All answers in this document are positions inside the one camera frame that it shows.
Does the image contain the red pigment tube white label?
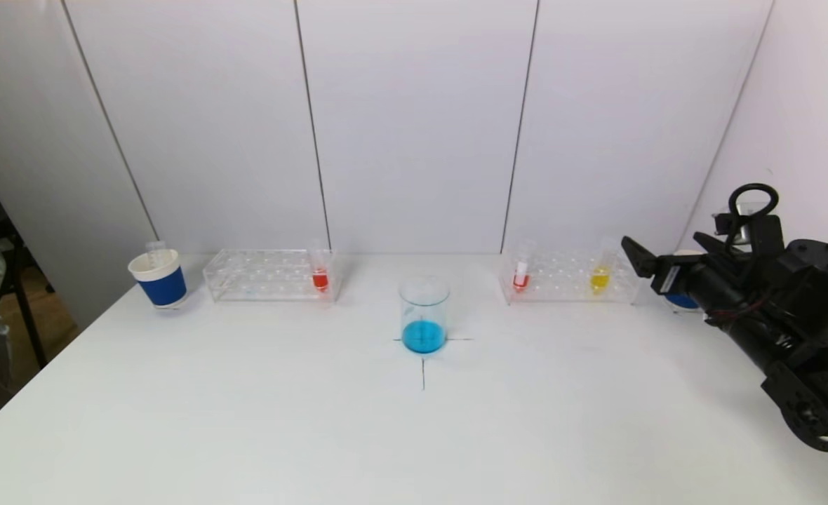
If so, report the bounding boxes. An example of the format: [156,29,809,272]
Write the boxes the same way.
[512,241,536,293]

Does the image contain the red pigment test tube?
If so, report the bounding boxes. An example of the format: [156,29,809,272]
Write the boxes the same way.
[307,241,333,294]

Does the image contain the clear glass beaker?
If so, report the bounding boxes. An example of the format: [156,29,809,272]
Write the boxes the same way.
[398,276,451,355]

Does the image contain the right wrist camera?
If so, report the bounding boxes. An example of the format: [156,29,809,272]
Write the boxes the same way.
[712,209,785,259]

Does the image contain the black chair legs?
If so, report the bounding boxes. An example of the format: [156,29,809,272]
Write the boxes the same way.
[0,231,50,370]

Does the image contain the blue sleeved white paper cup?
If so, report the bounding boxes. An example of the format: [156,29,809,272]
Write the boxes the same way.
[128,249,189,310]
[665,248,704,313]

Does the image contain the yellow pigment test tube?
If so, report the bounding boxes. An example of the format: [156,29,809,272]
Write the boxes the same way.
[589,238,621,296]

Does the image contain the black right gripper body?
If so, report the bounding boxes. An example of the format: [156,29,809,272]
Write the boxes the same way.
[650,252,755,314]

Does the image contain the clear acrylic test tube rack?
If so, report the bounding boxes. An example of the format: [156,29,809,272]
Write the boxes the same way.
[203,248,340,304]
[500,247,642,306]

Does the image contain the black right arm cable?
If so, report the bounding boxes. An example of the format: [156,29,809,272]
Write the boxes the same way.
[728,183,780,239]

